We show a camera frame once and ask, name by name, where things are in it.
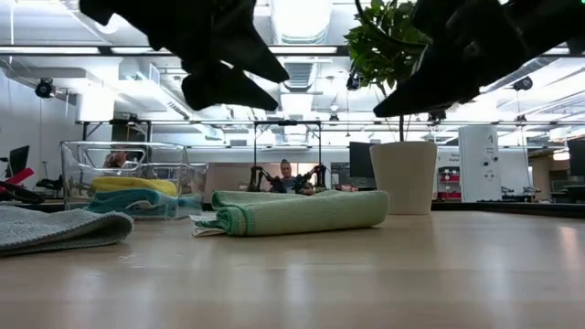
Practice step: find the grey microfiber towel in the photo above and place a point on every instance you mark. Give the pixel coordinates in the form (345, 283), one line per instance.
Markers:
(55, 228)

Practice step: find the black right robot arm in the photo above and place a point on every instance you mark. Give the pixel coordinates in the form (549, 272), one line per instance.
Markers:
(557, 23)

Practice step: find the green microfiber towel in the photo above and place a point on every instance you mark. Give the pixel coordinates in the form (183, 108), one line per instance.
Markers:
(297, 212)

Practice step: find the black background rig frame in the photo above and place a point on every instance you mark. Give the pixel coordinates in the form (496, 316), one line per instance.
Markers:
(288, 123)

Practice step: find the clear plastic bin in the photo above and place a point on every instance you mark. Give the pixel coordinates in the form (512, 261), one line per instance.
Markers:
(82, 160)

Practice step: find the teal fluffy microfiber towel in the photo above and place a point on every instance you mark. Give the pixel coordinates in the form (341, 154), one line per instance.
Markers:
(132, 211)

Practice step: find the red storage bins shelf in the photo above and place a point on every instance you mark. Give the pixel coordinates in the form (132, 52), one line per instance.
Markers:
(450, 183)

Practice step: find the light blue teal-edged towel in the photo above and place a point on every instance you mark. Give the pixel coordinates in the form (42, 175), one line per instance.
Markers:
(137, 197)

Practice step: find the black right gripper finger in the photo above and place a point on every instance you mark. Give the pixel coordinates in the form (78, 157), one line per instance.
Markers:
(425, 91)

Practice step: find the person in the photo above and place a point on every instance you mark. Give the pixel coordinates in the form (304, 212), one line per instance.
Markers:
(116, 159)
(288, 176)

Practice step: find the background robot arms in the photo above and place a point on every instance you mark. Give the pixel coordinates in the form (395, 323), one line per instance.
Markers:
(258, 178)

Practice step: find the red tool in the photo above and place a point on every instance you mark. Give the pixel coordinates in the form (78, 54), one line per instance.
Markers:
(23, 176)

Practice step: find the black monitor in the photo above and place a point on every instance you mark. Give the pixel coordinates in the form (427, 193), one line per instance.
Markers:
(19, 160)
(361, 160)
(577, 157)

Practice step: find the yellow microfiber towel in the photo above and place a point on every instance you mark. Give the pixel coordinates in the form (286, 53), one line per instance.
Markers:
(137, 185)

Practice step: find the black ceiling spotlight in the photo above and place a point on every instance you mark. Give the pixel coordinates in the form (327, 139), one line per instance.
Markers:
(523, 83)
(44, 88)
(353, 83)

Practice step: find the potted green plant white pot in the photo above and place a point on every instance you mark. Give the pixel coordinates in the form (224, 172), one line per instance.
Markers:
(404, 178)

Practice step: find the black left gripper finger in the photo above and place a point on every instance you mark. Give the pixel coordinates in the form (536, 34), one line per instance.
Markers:
(256, 59)
(219, 91)

